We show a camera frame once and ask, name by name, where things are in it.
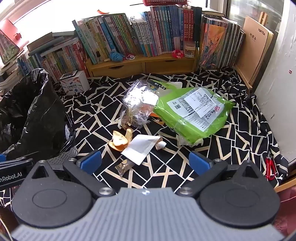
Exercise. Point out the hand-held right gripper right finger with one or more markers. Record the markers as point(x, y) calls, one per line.
point(199, 161)

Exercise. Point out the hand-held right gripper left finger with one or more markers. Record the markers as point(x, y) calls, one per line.
point(91, 160)

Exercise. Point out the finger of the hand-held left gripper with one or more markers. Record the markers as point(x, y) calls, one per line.
point(1, 158)

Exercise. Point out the large orange peel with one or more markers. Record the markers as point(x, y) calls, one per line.
point(119, 141)

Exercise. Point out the white paper envelope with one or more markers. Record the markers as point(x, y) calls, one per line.
point(141, 148)

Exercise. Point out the black trash bag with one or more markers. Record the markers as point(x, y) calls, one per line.
point(34, 115)

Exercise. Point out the green courier bag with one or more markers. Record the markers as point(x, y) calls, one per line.
point(168, 115)

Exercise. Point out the clear plastic bag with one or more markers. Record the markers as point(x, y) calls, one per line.
point(136, 104)

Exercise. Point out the row of thin picture books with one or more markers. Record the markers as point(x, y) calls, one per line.
point(215, 44)

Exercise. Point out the pile of flat-lying books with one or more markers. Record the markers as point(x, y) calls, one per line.
point(48, 44)

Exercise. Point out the row of upright paperback books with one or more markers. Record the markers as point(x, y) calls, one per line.
point(157, 32)

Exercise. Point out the gold dotted wrapper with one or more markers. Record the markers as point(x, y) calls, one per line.
point(123, 167)

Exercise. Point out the black beige patterned blanket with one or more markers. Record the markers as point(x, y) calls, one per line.
point(231, 143)

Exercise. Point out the small white tissue piece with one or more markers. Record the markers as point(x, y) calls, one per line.
point(161, 145)

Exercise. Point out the small orange peel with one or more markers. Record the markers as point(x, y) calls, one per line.
point(129, 136)

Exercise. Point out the white printed cardboard box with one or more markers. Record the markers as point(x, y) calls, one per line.
point(74, 83)

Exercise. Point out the white green plastic packet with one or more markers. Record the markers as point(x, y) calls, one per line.
point(170, 87)

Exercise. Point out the stack of worn paperbacks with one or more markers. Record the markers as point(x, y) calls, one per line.
point(10, 76)

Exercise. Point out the wooden drawer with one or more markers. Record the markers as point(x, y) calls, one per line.
point(170, 65)
point(115, 67)

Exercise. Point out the pink fabric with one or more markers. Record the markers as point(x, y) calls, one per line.
point(286, 208)

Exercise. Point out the wooden desk shelf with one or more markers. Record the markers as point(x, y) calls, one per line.
point(138, 69)

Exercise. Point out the row of children's storybooks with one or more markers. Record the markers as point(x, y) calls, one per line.
point(62, 60)

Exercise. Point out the blue yarn ball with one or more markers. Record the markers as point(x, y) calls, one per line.
point(116, 56)

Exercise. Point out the red crochet flower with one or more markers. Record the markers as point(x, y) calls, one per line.
point(178, 53)

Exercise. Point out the small white-lidded jar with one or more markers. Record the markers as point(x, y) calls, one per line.
point(189, 51)

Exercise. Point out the red patterned case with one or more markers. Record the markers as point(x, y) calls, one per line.
point(9, 41)

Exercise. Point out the brown kraft sketchbook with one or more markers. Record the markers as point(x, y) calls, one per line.
point(253, 51)

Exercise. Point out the dark hardcover book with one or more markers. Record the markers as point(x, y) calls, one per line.
point(212, 13)

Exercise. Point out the red plastic basket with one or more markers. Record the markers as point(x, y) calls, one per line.
point(161, 2)

